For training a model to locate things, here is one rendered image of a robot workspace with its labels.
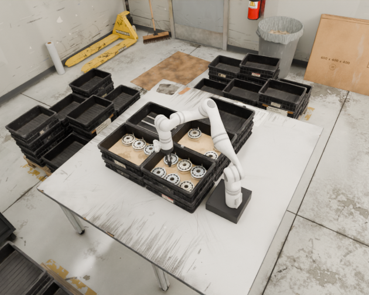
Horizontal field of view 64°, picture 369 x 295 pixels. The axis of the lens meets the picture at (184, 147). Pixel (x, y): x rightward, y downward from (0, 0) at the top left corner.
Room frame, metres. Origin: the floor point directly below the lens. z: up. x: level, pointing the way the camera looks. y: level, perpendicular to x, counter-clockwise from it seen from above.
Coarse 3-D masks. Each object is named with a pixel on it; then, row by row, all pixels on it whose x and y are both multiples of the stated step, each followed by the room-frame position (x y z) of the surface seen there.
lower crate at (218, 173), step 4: (228, 160) 1.40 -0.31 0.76; (224, 164) 1.36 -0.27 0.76; (228, 164) 1.40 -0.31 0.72; (220, 168) 1.29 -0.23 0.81; (224, 168) 1.37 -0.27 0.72; (216, 172) 1.26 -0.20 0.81; (220, 172) 1.32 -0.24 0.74; (216, 176) 1.27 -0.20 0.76; (220, 176) 1.30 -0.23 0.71; (216, 180) 1.27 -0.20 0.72
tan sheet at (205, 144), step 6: (186, 138) 1.60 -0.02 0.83; (204, 138) 1.58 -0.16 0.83; (210, 138) 1.57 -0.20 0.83; (180, 144) 1.54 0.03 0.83; (186, 144) 1.53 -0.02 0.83; (192, 144) 1.53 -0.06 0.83; (198, 144) 1.52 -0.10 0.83; (204, 144) 1.52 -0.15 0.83; (210, 144) 1.51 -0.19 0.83; (198, 150) 1.46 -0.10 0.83; (204, 150) 1.45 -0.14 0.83; (210, 150) 1.45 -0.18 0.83
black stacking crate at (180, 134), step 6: (186, 126) 1.66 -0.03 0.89; (192, 126) 1.70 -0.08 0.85; (198, 126) 1.67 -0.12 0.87; (204, 126) 1.64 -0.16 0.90; (210, 126) 1.60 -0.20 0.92; (180, 132) 1.60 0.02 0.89; (186, 132) 1.66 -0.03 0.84; (204, 132) 1.64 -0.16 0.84; (210, 132) 1.60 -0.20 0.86; (174, 138) 1.54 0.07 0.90; (180, 138) 1.59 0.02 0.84; (234, 144) 1.48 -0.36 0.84; (222, 162) 1.32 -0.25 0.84; (216, 168) 1.27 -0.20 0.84
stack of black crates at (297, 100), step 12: (264, 84) 2.54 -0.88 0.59; (276, 84) 2.58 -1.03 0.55; (288, 84) 2.51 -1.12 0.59; (264, 96) 2.36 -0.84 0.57; (276, 96) 2.46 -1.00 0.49; (288, 96) 2.44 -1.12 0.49; (300, 96) 2.42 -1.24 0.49; (264, 108) 2.36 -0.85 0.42; (288, 108) 2.22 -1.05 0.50; (300, 108) 2.36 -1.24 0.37
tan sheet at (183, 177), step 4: (160, 164) 1.36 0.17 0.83; (164, 164) 1.35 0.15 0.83; (192, 164) 1.33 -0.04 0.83; (164, 168) 1.32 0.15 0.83; (168, 168) 1.32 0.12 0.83; (172, 168) 1.32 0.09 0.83; (176, 168) 1.31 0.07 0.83; (168, 172) 1.28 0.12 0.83; (172, 172) 1.28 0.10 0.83; (180, 176) 1.24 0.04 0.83; (184, 176) 1.23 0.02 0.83; (188, 176) 1.23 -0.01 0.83; (172, 180) 1.21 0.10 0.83; (180, 180) 1.20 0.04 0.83; (184, 180) 1.20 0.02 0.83; (188, 180) 1.20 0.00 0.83; (192, 180) 1.19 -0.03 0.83; (196, 180) 1.19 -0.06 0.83
